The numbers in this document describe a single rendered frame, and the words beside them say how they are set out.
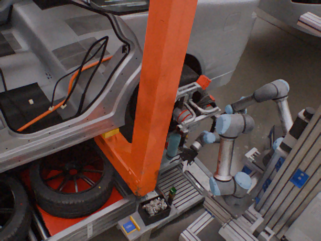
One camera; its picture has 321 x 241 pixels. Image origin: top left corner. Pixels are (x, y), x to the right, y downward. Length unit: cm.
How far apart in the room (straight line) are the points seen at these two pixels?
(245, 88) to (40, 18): 273
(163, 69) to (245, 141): 241
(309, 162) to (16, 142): 180
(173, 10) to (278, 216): 154
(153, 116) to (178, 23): 58
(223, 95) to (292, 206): 247
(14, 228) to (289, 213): 181
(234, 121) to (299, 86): 328
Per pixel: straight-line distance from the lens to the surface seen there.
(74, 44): 315
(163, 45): 168
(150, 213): 253
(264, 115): 447
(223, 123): 201
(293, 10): 474
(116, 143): 274
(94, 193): 266
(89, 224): 268
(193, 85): 271
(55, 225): 282
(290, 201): 234
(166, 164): 334
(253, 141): 407
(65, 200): 264
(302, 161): 214
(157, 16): 167
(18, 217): 262
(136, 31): 228
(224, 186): 220
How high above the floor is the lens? 274
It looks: 44 degrees down
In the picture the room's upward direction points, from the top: 11 degrees clockwise
